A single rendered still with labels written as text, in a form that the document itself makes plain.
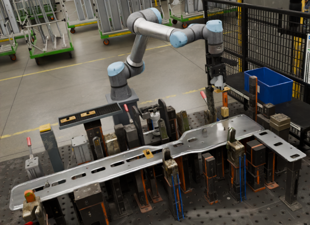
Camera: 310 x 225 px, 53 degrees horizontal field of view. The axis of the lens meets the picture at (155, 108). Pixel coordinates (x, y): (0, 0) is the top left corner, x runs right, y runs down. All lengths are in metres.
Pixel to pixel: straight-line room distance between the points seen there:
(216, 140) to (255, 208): 0.40
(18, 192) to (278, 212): 1.30
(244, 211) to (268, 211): 0.12
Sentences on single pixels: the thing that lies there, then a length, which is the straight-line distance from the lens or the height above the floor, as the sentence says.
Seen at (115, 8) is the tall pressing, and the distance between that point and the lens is 8.43.
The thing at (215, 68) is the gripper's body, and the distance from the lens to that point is 1.60.
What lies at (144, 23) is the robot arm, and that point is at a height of 1.63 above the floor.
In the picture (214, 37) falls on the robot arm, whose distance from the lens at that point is 1.56.
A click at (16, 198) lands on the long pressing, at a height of 1.00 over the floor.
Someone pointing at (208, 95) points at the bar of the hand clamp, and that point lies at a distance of 1.86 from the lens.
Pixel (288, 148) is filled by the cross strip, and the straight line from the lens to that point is 1.69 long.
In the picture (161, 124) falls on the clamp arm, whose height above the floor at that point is 1.08.
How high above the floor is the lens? 1.95
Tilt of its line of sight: 26 degrees down
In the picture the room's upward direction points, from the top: 9 degrees counter-clockwise
